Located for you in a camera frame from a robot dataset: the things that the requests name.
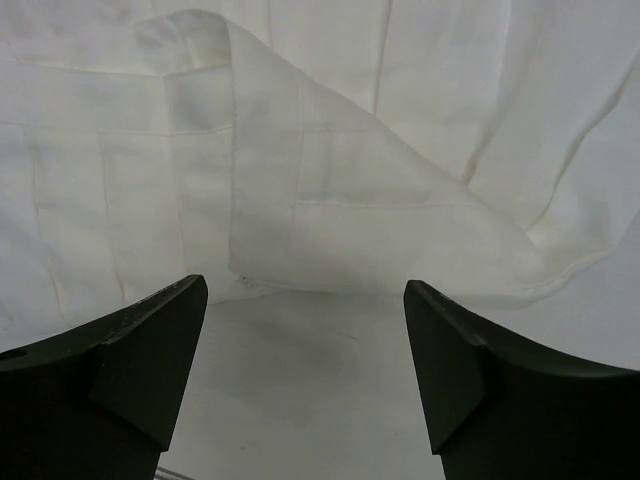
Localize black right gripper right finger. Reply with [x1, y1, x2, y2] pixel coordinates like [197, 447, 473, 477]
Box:
[403, 280, 639, 479]

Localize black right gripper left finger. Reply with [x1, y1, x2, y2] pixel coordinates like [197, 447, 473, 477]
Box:
[1, 275, 208, 479]

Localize white pleated skirt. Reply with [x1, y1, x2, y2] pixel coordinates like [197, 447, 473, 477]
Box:
[1, 1, 639, 345]

